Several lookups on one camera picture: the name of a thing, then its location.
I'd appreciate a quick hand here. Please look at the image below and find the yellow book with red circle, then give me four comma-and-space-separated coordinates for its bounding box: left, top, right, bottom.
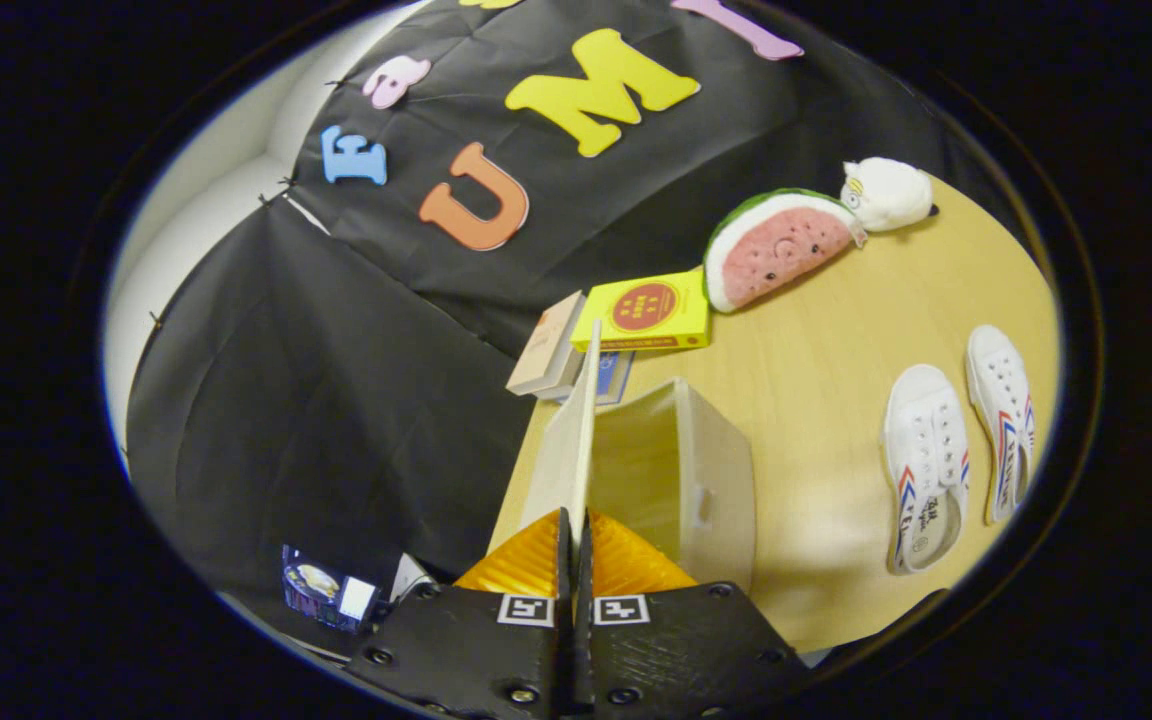
571, 268, 712, 353

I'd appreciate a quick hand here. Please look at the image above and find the white canvas shoe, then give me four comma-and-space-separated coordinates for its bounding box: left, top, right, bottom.
965, 324, 1038, 526
881, 364, 973, 576

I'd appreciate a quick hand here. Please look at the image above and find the watermelon slice plush toy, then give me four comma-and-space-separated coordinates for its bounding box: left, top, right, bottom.
703, 188, 868, 314

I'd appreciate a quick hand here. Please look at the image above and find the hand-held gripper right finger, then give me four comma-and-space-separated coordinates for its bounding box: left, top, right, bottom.
574, 508, 809, 720

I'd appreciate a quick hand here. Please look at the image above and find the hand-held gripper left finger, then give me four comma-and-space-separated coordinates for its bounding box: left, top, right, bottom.
344, 507, 577, 720

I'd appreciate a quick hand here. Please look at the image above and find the white plush toy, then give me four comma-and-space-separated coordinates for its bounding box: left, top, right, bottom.
840, 157, 940, 233

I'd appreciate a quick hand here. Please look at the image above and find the beige storage box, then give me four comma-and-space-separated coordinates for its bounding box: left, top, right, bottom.
519, 320, 758, 593

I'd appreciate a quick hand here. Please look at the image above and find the blue printed package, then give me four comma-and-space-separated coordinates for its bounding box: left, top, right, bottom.
281, 545, 379, 633

